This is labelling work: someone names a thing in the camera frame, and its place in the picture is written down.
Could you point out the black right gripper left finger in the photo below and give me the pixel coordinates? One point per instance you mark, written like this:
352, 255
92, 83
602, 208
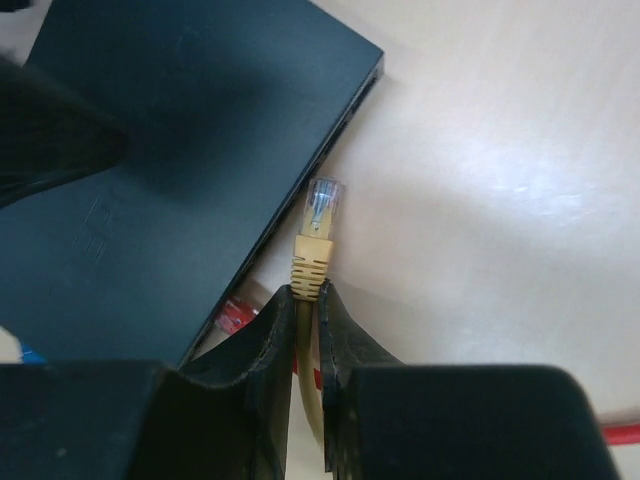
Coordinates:
224, 415

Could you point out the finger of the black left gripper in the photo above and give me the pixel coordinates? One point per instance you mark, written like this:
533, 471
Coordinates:
50, 136

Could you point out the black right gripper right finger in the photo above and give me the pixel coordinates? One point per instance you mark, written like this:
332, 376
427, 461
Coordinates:
384, 419

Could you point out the small black network switch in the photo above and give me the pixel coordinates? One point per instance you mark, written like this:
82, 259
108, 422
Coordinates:
230, 107

